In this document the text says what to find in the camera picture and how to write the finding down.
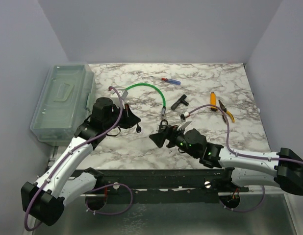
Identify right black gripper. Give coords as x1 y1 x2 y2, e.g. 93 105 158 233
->
149 123 199 159

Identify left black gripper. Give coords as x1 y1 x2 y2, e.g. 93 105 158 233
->
104 103 141 130

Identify black head key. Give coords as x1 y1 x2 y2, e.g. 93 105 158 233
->
136 124 142 133

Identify black padlock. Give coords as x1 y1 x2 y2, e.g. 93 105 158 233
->
158 119 168 133

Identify green cable lock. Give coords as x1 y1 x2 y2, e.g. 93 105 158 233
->
124 83 167 119

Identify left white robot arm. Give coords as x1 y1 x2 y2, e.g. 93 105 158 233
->
21 97 141 231

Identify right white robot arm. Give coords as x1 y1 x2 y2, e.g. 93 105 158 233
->
149 125 303 196

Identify black T-shaped tool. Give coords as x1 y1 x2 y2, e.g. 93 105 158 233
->
171 94 189 111

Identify red blue screwdriver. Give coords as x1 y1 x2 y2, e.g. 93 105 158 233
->
150 76 181 86

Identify yellow utility knife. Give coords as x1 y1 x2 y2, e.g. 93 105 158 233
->
210 92 218 112

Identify translucent plastic storage box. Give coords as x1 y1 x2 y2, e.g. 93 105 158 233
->
30 63 96 146

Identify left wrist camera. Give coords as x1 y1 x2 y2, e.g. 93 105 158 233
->
111 90 128 104

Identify aluminium rail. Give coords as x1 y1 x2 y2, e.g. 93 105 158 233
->
35 175 284 197

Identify yellow handled pliers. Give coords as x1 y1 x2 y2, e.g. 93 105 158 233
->
218 100 235 123

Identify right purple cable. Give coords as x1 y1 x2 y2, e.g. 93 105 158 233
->
188 104 282 213

